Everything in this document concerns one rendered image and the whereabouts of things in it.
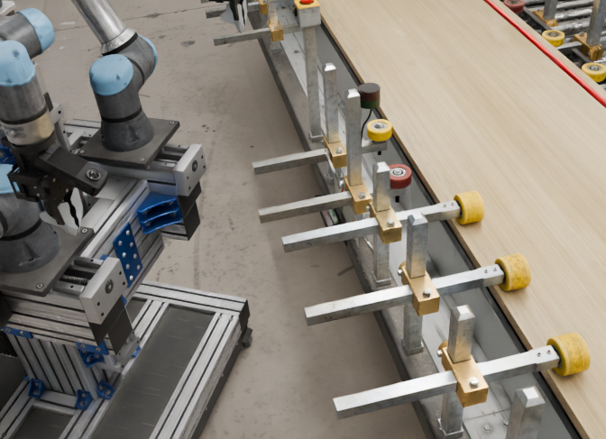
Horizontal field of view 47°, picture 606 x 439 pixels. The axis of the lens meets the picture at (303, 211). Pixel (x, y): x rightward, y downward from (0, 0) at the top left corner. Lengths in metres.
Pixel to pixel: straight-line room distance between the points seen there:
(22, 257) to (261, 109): 2.63
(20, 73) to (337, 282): 2.05
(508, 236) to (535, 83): 0.80
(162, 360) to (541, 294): 1.36
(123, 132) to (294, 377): 1.16
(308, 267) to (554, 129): 1.27
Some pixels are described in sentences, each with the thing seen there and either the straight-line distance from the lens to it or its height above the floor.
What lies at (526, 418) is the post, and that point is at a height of 1.14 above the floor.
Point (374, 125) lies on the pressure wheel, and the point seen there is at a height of 0.90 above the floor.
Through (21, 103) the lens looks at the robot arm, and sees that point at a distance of 1.16.
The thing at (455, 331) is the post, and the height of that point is 1.06.
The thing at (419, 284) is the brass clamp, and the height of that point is 0.97.
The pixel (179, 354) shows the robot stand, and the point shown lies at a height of 0.21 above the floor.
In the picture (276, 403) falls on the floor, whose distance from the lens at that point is 2.60.
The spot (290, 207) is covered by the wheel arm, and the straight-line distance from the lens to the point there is 1.99.
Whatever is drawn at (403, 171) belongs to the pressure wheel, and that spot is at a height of 0.90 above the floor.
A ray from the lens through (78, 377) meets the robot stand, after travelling 2.42.
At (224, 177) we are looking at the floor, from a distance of 3.62.
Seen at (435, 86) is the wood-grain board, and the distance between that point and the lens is 2.46.
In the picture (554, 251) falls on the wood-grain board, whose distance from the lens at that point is 1.83.
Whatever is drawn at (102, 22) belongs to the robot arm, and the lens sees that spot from 2.04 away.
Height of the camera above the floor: 2.11
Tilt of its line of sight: 39 degrees down
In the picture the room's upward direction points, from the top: 5 degrees counter-clockwise
